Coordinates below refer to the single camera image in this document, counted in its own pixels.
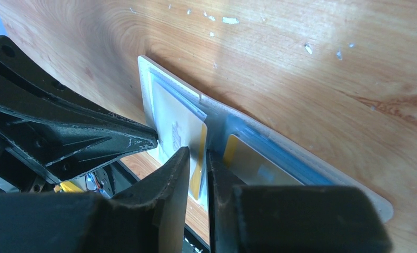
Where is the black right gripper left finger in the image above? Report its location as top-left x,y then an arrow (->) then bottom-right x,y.
0,147 -> 190,252

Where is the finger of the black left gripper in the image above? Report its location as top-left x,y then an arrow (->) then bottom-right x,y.
0,35 -> 158,186

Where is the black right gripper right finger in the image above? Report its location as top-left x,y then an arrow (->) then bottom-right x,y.
206,150 -> 393,252

